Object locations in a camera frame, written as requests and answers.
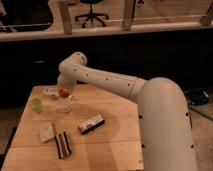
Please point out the red orange apple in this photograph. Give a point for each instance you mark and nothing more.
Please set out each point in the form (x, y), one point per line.
(63, 93)

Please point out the wooden post right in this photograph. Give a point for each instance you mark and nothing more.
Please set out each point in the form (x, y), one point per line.
(208, 17)

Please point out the black office chair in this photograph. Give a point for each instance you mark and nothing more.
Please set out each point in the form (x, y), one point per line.
(91, 15)

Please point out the wooden post middle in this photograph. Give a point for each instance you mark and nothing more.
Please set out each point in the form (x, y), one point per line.
(127, 15)

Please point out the dark low cabinet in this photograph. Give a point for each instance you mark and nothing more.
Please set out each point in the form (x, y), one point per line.
(183, 56)

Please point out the green plastic cup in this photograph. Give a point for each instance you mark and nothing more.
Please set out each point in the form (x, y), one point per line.
(35, 105)

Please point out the wooden post left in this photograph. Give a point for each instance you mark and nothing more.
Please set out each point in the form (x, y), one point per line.
(65, 16)

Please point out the brown striped chocolate bar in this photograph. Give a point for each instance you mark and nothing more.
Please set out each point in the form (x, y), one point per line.
(62, 145)

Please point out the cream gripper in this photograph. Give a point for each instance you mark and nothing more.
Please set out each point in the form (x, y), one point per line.
(67, 87)

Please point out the black white red box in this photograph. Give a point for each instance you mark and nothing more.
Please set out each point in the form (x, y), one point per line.
(91, 123)

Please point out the wooden post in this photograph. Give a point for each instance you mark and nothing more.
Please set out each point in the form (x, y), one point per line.
(208, 17)
(65, 16)
(127, 15)

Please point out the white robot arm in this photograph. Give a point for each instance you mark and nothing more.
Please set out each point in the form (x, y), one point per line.
(165, 128)

